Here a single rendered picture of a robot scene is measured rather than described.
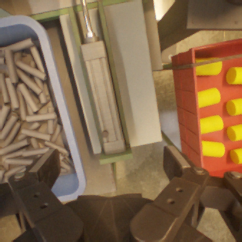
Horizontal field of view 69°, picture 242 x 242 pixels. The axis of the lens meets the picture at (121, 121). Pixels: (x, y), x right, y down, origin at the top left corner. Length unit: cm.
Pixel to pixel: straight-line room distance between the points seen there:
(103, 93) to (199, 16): 34
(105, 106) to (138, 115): 10
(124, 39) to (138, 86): 11
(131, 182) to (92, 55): 146
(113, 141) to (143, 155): 122
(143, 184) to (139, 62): 142
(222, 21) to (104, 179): 53
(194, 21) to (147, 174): 136
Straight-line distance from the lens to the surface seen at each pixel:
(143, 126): 43
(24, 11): 47
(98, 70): 34
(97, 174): 53
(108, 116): 35
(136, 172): 165
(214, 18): 57
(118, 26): 42
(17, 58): 46
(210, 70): 81
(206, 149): 88
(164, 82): 146
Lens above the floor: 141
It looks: 76 degrees down
